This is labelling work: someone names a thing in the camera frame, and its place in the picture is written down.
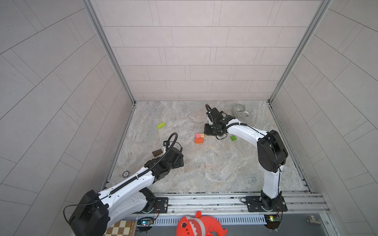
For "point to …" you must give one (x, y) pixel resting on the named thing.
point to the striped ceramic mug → (239, 111)
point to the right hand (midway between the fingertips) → (204, 132)
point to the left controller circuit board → (145, 224)
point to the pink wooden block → (198, 135)
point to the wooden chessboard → (121, 228)
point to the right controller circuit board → (272, 221)
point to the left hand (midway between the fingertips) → (179, 157)
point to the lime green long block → (161, 125)
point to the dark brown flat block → (157, 152)
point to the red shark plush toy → (198, 225)
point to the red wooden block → (198, 140)
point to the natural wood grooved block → (203, 135)
